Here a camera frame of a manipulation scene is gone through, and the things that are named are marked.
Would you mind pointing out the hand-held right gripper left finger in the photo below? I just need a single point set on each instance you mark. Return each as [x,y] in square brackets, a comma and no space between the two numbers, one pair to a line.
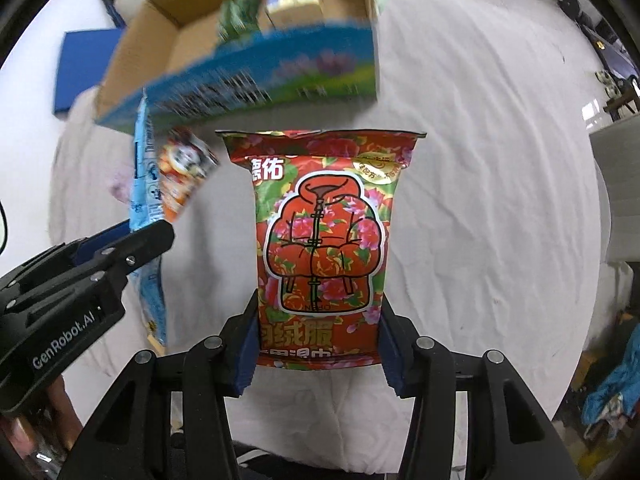
[246,360]

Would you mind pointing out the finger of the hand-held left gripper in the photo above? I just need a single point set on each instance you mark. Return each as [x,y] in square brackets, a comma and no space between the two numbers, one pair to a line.
[135,250]
[97,242]

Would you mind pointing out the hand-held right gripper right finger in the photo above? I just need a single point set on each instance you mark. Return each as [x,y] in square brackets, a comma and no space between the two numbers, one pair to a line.
[394,360]

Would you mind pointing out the light blue packet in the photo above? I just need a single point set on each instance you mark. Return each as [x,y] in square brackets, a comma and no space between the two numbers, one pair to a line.
[146,210]

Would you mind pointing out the red floral wet wipes packet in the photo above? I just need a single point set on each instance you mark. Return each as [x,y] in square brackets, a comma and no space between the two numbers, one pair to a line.
[322,245]

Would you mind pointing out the cardboard box with blue print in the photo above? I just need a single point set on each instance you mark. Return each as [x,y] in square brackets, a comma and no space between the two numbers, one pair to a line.
[240,67]

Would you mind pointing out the person's left hand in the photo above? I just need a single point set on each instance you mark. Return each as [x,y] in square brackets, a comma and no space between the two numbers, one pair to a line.
[62,410]

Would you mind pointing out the orange panda print packet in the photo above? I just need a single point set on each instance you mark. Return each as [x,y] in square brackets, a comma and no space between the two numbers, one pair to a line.
[182,175]

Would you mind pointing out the blue floor mat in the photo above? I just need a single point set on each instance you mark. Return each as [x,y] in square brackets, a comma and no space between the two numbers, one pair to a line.
[82,70]

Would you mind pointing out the white bed sheet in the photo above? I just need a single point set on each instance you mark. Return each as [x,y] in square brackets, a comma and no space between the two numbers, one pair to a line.
[490,200]

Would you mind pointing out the blue crumpled cloth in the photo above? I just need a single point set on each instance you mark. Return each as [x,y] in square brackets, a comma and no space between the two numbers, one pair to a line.
[615,390]

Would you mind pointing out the grey cabinet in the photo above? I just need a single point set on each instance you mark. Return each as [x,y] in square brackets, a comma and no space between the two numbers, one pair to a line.
[617,190]

